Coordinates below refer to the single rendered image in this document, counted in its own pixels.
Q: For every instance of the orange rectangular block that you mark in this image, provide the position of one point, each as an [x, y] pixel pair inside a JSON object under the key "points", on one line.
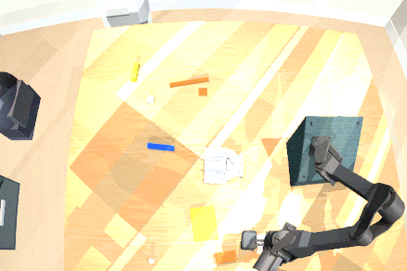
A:
{"points": [[224, 257]]}

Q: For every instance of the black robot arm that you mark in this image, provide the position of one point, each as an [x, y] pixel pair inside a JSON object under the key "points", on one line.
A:
{"points": [[289, 244]]}

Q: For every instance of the orange flat bar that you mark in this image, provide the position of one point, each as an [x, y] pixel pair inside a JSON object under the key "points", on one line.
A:
{"points": [[195, 81]]}

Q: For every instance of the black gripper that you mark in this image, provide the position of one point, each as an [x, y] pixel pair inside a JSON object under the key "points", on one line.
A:
{"points": [[249, 240]]}

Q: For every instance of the blue rectangular bar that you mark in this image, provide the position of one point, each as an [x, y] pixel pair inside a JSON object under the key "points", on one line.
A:
{"points": [[160, 147]]}

